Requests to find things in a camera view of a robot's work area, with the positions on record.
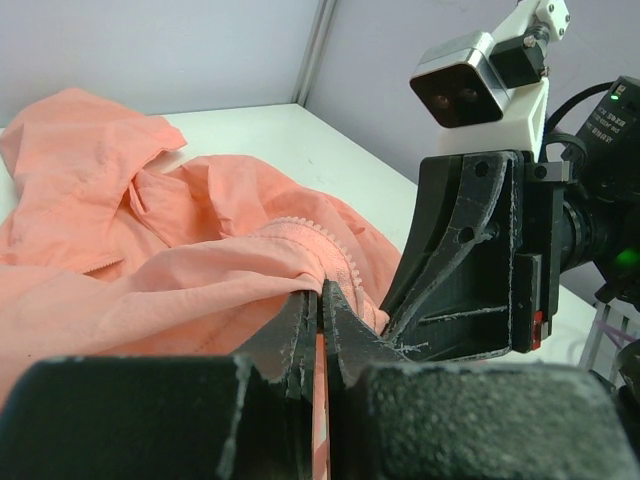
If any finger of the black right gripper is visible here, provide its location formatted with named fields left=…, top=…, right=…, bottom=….
left=384, top=229, right=514, bottom=361
left=382, top=152, right=523, bottom=330

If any right aluminium corner post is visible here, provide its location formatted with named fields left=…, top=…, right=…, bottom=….
left=291, top=0, right=338, bottom=108

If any salmon pink hooded jacket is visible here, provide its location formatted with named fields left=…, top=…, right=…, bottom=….
left=1, top=89, right=400, bottom=479

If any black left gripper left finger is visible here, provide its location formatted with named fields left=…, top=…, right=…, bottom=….
left=1, top=291, right=318, bottom=479

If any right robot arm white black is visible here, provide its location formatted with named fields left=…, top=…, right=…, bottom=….
left=382, top=76, right=639, bottom=361

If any right wrist camera white silver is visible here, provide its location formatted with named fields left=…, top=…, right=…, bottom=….
left=409, top=0, right=571, bottom=161

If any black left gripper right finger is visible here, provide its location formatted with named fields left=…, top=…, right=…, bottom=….
left=322, top=281, right=638, bottom=479

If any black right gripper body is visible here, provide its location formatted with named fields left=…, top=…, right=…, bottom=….
left=512, top=161, right=573, bottom=353

